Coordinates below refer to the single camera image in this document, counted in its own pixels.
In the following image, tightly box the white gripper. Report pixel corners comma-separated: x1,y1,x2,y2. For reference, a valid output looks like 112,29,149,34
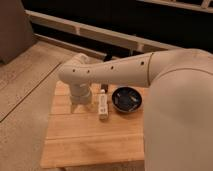
69,84,92,105

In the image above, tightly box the dark ceramic bowl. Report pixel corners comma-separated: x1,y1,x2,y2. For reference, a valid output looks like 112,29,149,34
112,87,142,113

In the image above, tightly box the wooden board table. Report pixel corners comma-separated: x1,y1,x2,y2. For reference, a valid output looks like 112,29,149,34
41,82,144,168

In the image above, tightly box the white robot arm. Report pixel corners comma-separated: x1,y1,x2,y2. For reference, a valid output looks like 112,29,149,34
59,49,213,171

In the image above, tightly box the brown sofa corner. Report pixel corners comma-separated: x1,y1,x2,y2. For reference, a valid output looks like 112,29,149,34
0,0,36,63

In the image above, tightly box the white rectangular box object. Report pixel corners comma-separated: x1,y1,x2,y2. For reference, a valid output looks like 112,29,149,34
98,89,109,120

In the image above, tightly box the white window frame rail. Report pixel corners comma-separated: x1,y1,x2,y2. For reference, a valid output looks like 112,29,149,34
26,10,178,53

